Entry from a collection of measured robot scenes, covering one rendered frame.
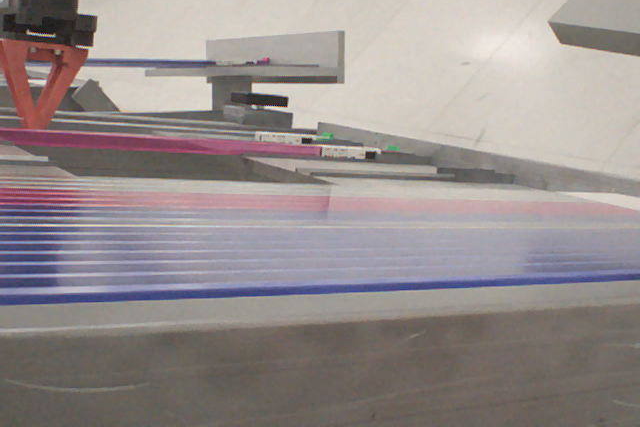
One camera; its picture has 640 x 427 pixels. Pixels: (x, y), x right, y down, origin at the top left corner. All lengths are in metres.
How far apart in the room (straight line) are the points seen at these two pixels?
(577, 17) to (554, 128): 0.95
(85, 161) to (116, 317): 0.71
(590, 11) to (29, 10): 0.68
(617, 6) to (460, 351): 0.92
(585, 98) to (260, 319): 1.95
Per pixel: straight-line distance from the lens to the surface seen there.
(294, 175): 0.67
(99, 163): 0.92
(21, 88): 0.79
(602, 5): 1.18
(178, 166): 0.95
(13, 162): 0.57
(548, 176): 0.74
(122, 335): 0.21
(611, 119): 2.05
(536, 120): 2.17
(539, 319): 0.28
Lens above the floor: 1.16
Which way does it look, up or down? 27 degrees down
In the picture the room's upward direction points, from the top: 39 degrees counter-clockwise
